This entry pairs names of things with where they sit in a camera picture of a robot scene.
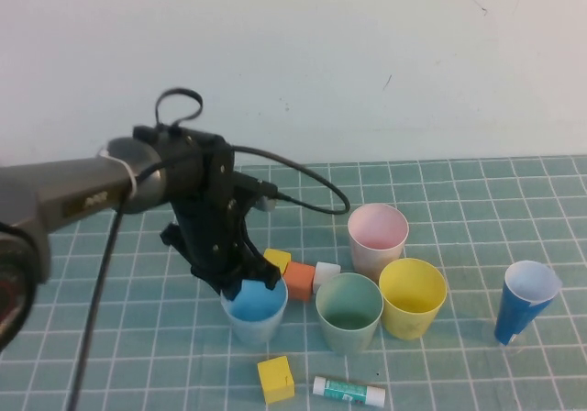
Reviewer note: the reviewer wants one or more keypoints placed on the yellow wooden cube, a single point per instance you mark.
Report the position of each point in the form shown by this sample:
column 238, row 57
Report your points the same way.
column 275, row 379
column 279, row 257

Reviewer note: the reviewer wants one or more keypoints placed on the white green glue stick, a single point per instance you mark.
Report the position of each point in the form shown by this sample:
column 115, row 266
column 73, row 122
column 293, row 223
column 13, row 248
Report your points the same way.
column 348, row 389

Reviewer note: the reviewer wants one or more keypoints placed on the dark blue paper cone cup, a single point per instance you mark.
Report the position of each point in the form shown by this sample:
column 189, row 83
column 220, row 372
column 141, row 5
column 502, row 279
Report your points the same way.
column 520, row 310

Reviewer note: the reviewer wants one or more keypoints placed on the green checked tablecloth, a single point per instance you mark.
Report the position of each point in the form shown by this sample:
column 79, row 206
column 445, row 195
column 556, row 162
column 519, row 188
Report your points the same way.
column 137, row 337

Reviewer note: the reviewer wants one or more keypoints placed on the white block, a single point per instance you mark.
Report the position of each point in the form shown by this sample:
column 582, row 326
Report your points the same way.
column 326, row 271

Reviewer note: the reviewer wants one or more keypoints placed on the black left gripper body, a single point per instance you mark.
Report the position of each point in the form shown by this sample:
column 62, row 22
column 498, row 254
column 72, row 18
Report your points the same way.
column 206, row 236

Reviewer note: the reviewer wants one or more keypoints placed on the pink plastic cup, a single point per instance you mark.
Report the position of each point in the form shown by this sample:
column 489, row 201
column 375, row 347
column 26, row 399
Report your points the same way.
column 377, row 227

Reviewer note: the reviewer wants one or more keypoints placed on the light blue plastic cup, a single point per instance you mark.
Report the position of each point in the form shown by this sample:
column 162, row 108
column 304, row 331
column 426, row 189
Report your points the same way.
column 257, row 324

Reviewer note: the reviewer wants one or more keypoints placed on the green plastic cup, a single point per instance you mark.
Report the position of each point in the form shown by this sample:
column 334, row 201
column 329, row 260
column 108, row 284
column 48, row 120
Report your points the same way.
column 348, row 305

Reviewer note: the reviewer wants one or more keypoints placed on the white zip tie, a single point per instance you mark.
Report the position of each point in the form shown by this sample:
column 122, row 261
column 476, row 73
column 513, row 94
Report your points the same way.
column 130, row 179

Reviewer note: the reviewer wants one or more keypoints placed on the yellow plastic cup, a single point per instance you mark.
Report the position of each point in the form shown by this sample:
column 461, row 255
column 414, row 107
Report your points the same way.
column 413, row 292

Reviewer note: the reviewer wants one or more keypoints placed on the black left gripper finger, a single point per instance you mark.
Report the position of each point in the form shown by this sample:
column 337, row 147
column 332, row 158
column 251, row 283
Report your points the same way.
column 272, row 280
column 231, row 291

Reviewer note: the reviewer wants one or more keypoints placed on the orange wooden block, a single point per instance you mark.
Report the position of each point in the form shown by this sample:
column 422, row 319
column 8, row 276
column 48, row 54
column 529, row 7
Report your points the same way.
column 301, row 278

